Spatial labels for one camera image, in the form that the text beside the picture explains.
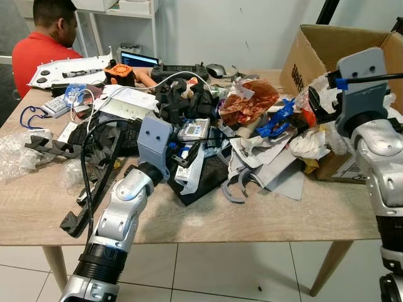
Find white flat paper box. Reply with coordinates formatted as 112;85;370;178
99;84;159;121

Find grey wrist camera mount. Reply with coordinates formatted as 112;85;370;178
335;47;390;137
137;115;174;181

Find person in red shirt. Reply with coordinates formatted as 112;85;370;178
11;0;83;99

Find grey computer mouse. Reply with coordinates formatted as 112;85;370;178
205;63;228;79

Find crumpled white plastic bag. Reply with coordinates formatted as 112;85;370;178
288;128;329;159

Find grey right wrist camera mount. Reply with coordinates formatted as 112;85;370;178
335;47;390;137

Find black slanted bar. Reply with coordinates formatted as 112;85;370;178
316;0;341;26

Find thin white cable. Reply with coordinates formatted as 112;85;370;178
135;70;212;96

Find white perforated shell panel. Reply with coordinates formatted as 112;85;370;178
26;47;115;89

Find grey flat sheet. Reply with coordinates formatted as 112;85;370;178
251;147;307;203

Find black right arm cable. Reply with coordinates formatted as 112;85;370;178
343;72;403;86

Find clear plastic bag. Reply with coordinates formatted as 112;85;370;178
0;128;55;184

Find blue and white card pack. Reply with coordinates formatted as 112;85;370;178
62;83;89;105

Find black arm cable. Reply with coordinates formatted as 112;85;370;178
343;72;403;86
78;118;128;235

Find orange and black device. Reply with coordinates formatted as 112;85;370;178
103;60;137;87

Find blue lanyard cord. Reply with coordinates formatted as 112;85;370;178
18;104;52;131

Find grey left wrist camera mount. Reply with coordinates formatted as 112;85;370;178
137;115;174;181

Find black foam block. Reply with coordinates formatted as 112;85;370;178
166;151;229;206

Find large open cardboard box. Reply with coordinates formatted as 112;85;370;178
280;24;403;115

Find pile of black printed parts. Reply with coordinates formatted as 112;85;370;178
154;78;219;124

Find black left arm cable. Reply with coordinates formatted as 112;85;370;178
78;118;128;235

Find open laptop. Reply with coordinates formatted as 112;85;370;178
119;50;160;69

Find wooden table leg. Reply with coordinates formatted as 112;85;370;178
40;246;69;291
308;240;355;298

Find white metal shelf rack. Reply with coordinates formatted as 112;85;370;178
72;0;159;59

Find grey printed claw part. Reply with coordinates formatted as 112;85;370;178
220;166;259;204

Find white meter with display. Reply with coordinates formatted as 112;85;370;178
177;118;211;143

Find crumpled brown plastic bag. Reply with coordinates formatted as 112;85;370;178
219;79;281;127

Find small black plastic piece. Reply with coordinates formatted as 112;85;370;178
60;210;89;239

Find white keypad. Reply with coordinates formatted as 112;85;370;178
40;94;74;119

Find black remote controller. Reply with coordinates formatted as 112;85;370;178
150;62;209;83

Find small brown cardboard box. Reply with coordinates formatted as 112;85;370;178
314;150;370;185

